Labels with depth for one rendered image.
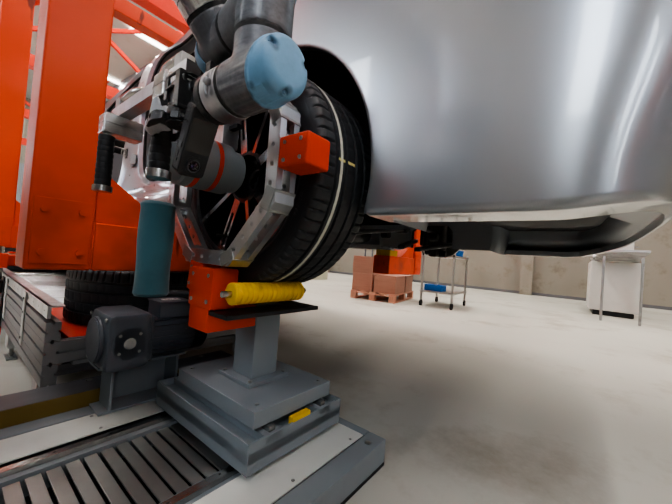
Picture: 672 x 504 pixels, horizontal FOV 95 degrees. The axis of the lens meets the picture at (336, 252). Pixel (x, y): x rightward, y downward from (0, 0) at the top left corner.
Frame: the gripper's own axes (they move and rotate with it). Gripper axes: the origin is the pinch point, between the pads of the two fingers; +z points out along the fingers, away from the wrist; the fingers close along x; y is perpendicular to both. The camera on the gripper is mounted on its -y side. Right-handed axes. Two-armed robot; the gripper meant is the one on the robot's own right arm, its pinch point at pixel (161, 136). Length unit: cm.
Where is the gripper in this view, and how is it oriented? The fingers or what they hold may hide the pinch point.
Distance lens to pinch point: 71.6
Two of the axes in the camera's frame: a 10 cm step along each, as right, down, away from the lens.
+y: 0.8, -10.0, 0.2
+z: -7.9, -0.5, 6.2
